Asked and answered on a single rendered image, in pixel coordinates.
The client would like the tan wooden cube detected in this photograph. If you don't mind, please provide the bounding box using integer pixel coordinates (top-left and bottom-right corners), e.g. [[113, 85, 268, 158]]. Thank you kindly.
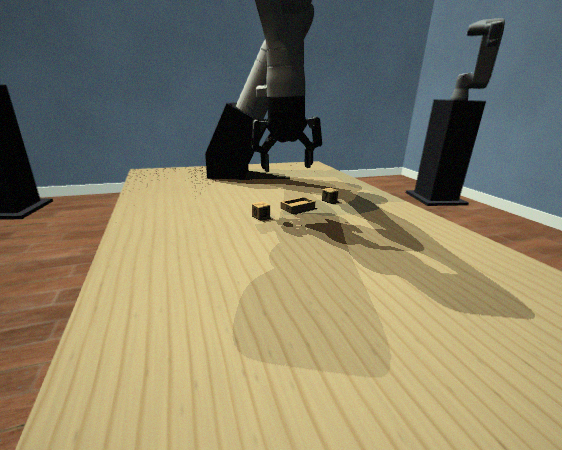
[[322, 188, 338, 203], [252, 201, 270, 220]]

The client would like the tan shallow rectangular tray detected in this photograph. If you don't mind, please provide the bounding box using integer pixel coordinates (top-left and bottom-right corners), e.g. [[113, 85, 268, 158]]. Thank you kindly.
[[280, 197, 315, 214]]

